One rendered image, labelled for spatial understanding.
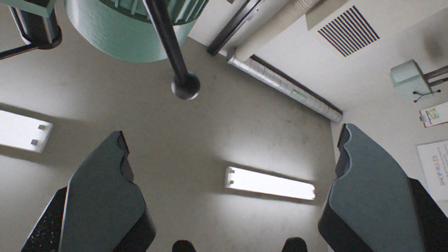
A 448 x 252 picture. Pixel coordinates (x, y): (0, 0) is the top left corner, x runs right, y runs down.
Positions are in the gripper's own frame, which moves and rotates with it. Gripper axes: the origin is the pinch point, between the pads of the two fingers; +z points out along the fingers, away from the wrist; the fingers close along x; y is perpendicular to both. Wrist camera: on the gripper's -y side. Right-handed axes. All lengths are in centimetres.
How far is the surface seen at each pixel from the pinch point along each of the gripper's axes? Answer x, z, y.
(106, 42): -15.1, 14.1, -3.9
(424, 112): 234, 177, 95
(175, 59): -4.9, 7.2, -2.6
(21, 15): -29.2, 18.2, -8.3
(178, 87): -5.7, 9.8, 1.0
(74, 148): -98, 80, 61
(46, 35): -29.6, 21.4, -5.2
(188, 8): -4.4, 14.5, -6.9
